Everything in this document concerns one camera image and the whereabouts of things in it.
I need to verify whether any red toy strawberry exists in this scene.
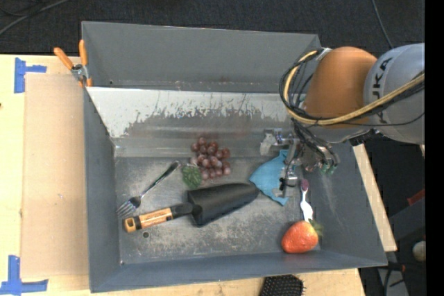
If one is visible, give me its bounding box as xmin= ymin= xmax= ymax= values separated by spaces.
xmin=280 ymin=218 xmax=324 ymax=254

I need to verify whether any purple toy grape bunch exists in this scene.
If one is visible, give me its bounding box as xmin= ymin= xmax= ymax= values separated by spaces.
xmin=181 ymin=136 xmax=232 ymax=190

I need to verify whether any silver metal fork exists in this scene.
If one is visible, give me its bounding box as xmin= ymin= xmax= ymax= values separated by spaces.
xmin=115 ymin=160 xmax=182 ymax=218

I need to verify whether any black trowel with orange handle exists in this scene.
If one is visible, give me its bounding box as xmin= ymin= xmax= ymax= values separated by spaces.
xmin=123 ymin=182 xmax=261 ymax=234

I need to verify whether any brown cardboard board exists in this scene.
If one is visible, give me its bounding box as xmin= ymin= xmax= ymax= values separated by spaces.
xmin=19 ymin=72 xmax=90 ymax=281

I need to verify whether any blue cloth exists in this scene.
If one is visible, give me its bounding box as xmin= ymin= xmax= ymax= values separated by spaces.
xmin=248 ymin=148 xmax=296 ymax=207

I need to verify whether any black bristle hairbrush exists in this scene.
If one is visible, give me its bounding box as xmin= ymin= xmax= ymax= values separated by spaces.
xmin=259 ymin=274 xmax=307 ymax=296

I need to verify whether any grey metal bin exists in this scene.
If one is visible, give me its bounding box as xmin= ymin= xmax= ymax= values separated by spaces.
xmin=80 ymin=21 xmax=389 ymax=293

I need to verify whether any white and purple toothbrush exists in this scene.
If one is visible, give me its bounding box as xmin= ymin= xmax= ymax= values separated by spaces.
xmin=299 ymin=178 xmax=315 ymax=223

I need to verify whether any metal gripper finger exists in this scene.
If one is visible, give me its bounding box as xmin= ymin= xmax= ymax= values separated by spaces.
xmin=279 ymin=148 xmax=300 ymax=198
xmin=259 ymin=128 xmax=299 ymax=155

